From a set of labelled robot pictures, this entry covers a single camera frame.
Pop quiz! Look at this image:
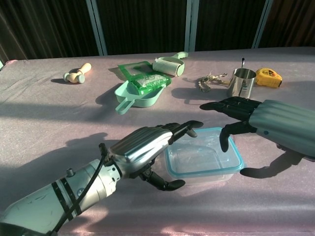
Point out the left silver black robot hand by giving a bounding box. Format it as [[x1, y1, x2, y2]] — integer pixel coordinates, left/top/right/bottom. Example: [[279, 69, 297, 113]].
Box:
[[108, 119, 204, 192]]

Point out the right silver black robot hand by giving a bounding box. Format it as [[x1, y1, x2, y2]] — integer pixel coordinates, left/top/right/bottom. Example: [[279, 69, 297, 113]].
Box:
[[199, 96, 315, 162]]

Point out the clear lid with blue rim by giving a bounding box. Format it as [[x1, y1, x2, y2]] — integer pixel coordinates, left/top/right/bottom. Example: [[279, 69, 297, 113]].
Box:
[[163, 127, 245, 179]]

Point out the clear plastic container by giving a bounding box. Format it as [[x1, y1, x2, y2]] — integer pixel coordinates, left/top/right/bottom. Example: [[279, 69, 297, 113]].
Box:
[[165, 129, 243, 184]]

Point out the mint green dustpan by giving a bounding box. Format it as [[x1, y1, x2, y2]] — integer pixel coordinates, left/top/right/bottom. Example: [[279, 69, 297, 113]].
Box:
[[114, 80, 163, 116]]

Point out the yellow tape measure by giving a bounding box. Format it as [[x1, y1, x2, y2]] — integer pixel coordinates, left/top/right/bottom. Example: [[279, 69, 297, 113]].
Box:
[[255, 68, 283, 88]]

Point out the stainless steel cup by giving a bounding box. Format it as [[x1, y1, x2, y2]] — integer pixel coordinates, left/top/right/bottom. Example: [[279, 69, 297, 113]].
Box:
[[226, 68, 257, 98]]

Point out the green packet with white contents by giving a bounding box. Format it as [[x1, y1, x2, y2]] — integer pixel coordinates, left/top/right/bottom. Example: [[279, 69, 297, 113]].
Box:
[[126, 73, 172, 96]]

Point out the empty green-edged zip bag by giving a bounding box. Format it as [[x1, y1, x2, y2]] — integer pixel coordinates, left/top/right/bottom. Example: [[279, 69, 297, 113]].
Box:
[[117, 60, 155, 81]]

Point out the mint and white lint roller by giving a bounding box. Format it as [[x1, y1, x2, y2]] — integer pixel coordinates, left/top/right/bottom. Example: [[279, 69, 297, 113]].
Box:
[[152, 51, 189, 78]]

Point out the pink tablecloth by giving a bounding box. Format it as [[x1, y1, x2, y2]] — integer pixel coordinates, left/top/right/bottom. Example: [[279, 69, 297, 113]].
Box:
[[0, 46, 315, 236]]

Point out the wooden roller massager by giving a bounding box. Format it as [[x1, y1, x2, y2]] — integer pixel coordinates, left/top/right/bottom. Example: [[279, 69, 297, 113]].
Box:
[[63, 62, 93, 84]]

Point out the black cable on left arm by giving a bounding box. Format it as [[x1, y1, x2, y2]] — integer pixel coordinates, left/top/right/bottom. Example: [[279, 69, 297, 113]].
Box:
[[53, 143, 112, 234]]

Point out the pale window frame post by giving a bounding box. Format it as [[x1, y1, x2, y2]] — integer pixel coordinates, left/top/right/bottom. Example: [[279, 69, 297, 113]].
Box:
[[86, 0, 108, 56], [251, 0, 274, 49], [185, 0, 199, 52]]

